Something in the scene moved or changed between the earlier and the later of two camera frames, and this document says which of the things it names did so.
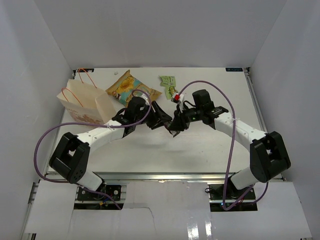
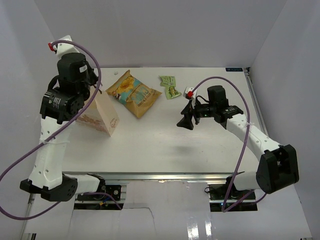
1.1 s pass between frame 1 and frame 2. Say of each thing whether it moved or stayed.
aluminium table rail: stayed
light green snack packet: stayed
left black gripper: moved
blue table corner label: stayed
